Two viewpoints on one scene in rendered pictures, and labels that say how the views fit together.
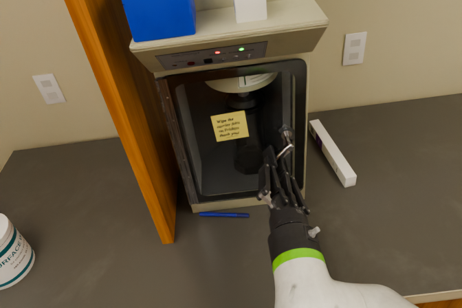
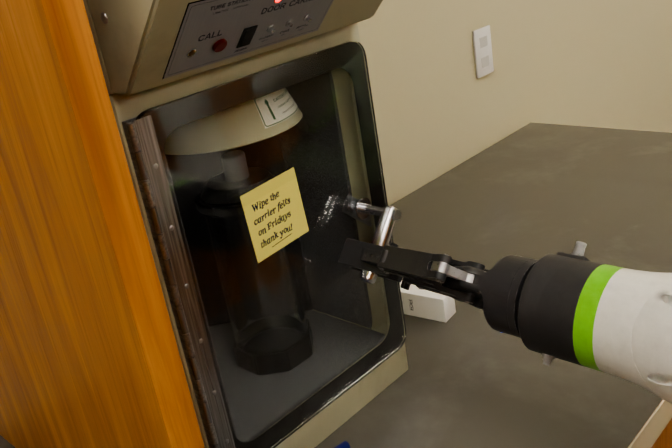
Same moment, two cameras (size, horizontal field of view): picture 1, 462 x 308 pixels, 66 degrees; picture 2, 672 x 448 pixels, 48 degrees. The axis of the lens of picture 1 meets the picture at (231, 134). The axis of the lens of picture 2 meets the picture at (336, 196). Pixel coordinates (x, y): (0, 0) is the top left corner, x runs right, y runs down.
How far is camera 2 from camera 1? 52 cm
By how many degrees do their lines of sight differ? 43
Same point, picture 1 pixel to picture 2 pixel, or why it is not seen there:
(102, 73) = (80, 60)
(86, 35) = not seen: outside the picture
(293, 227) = (552, 259)
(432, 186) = not seen: hidden behind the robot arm
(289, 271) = (626, 293)
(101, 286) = not seen: outside the picture
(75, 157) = not seen: outside the picture
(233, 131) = (282, 226)
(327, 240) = (510, 391)
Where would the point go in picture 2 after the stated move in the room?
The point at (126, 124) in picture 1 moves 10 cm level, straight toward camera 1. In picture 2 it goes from (132, 207) to (246, 207)
